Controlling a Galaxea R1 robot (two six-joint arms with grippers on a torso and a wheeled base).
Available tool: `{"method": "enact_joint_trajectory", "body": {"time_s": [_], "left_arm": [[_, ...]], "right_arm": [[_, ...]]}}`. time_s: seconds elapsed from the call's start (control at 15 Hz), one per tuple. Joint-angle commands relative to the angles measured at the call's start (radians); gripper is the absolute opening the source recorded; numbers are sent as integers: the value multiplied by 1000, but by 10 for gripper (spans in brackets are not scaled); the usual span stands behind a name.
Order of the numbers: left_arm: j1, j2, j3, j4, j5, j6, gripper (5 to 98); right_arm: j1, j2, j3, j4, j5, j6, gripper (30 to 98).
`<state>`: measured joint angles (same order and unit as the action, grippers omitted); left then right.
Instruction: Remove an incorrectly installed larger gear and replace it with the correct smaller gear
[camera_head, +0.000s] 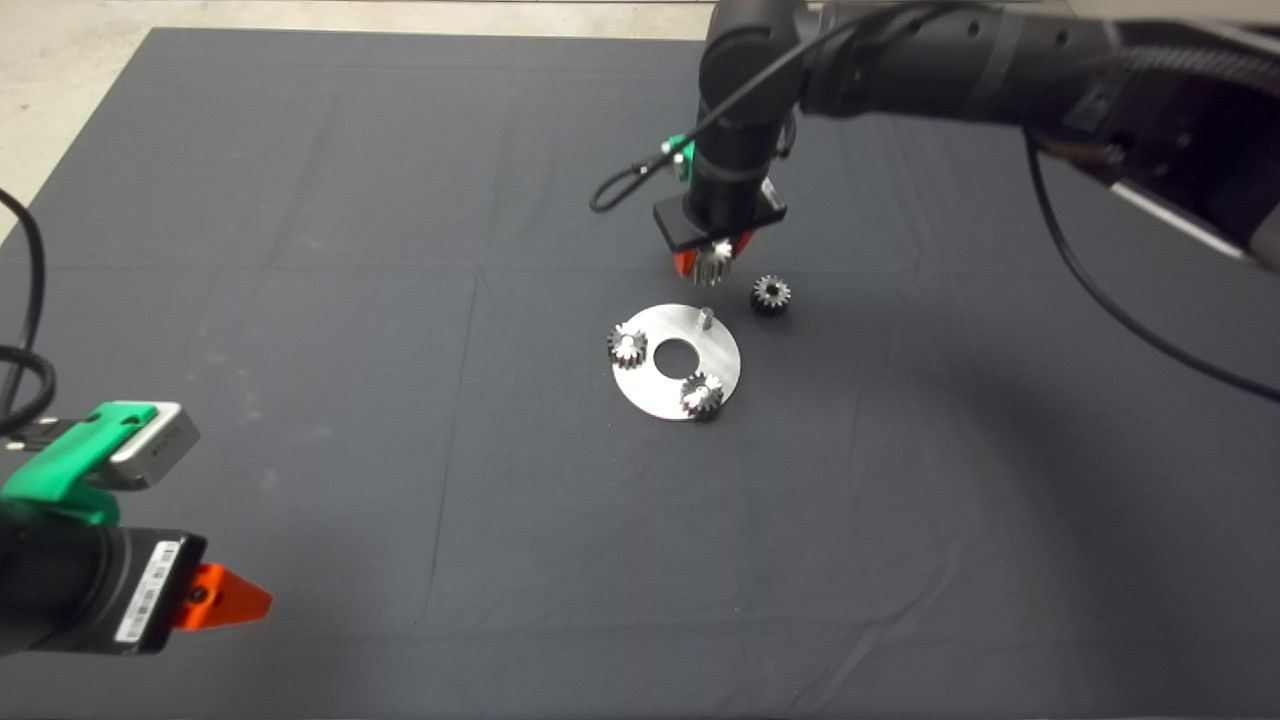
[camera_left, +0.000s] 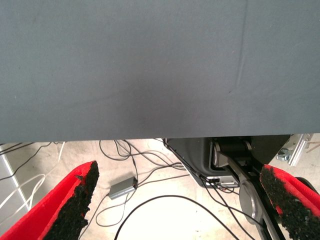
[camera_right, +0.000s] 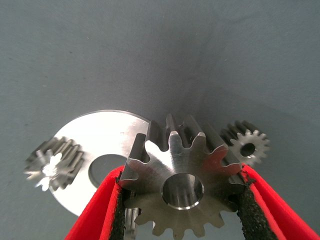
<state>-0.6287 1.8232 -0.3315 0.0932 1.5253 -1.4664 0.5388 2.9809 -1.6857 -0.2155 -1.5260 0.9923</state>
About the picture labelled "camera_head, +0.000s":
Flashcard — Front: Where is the large steel gear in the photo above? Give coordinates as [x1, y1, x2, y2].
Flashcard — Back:
[695, 238, 739, 288]

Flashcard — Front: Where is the round metal plate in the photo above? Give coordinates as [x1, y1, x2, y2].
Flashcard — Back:
[611, 303, 742, 422]

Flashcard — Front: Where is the dark grey table cloth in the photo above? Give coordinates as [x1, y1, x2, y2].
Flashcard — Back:
[0, 28, 1280, 720]

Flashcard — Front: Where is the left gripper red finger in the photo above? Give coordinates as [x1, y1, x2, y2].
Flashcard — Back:
[196, 563, 273, 601]
[169, 577, 274, 631]

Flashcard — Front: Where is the left green camera mount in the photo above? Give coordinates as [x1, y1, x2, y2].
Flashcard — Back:
[0, 402, 161, 528]

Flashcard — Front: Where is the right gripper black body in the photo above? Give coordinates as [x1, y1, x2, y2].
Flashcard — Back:
[653, 148, 788, 252]

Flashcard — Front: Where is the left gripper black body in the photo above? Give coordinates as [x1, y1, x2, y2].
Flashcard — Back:
[0, 525, 208, 658]

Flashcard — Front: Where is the left grey wrist camera box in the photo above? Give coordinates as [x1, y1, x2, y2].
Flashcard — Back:
[105, 402, 201, 491]

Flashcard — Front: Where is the right black camera cable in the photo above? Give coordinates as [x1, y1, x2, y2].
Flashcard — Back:
[588, 0, 1280, 403]

